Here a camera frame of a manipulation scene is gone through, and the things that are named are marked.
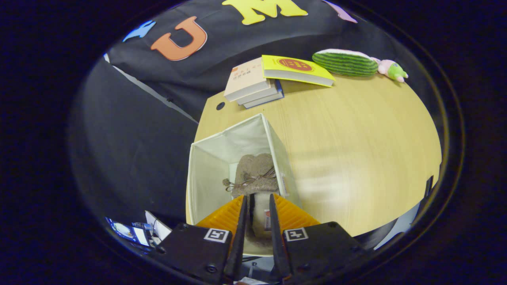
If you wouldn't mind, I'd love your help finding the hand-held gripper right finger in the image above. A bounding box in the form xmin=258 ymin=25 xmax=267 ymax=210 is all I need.
xmin=269 ymin=193 xmax=367 ymax=282

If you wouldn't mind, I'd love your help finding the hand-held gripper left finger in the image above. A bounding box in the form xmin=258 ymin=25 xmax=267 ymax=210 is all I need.
xmin=156 ymin=194 xmax=249 ymax=285

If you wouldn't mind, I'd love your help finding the brown moccasin shoe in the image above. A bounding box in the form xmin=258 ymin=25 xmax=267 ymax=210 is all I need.
xmin=222 ymin=154 xmax=280 ymax=240

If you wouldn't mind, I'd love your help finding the pale green fabric storage box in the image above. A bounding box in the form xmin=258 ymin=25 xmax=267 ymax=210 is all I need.
xmin=185 ymin=113 xmax=303 ymax=257

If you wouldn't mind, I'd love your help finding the white plastic stand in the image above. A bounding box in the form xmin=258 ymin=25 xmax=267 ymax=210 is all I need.
xmin=145 ymin=210 xmax=173 ymax=242

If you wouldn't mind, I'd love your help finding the blue printed packet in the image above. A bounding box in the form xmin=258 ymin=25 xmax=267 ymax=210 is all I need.
xmin=105 ymin=217 xmax=151 ymax=247

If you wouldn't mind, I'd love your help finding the blue book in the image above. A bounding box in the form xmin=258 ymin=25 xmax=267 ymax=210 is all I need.
xmin=242 ymin=79 xmax=285 ymax=109

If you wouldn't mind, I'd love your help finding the black backdrop cloth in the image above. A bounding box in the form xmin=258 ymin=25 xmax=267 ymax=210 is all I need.
xmin=69 ymin=0 xmax=396 ymax=222

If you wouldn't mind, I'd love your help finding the white book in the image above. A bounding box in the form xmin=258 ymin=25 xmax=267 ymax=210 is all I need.
xmin=236 ymin=79 xmax=280 ymax=106

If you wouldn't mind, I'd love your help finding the beige book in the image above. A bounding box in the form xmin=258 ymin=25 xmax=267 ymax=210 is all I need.
xmin=224 ymin=57 xmax=272 ymax=102

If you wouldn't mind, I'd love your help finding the yellow book with red label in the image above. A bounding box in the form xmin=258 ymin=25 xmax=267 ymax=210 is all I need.
xmin=261 ymin=55 xmax=336 ymax=87

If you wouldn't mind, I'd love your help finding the watermelon slice plush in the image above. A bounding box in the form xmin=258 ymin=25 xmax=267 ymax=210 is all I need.
xmin=312 ymin=49 xmax=379 ymax=77

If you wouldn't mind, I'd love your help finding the pink and green plush toy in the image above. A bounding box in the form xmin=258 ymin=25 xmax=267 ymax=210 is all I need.
xmin=372 ymin=59 xmax=409 ymax=83

